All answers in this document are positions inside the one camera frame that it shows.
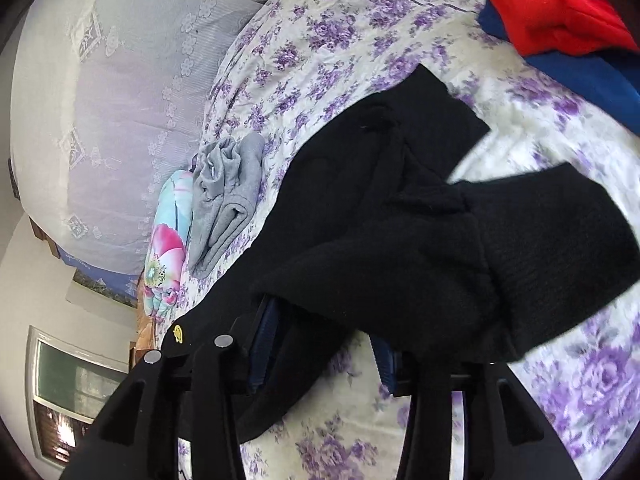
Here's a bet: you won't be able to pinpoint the black pants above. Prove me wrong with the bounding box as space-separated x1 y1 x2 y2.
162 67 639 441

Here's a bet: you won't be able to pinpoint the window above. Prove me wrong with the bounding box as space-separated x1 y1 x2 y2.
25 326 128 470

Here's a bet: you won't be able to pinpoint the floral folded blanket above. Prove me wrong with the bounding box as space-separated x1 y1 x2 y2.
139 169 193 322

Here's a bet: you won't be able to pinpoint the grey folded garment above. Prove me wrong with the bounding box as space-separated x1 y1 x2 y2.
188 132 265 278

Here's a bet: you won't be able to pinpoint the white lace bed headboard cover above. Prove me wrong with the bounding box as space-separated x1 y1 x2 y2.
11 0 267 274

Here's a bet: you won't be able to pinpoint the purple floral bedsheet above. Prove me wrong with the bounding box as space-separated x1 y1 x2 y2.
156 0 639 479

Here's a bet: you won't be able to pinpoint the blue garment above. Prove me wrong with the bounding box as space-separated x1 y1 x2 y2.
476 0 640 137

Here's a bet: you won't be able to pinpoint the red garment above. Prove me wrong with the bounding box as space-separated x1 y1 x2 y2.
488 0 639 56

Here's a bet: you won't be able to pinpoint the blue poster on wall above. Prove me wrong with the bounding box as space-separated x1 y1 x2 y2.
56 246 138 308

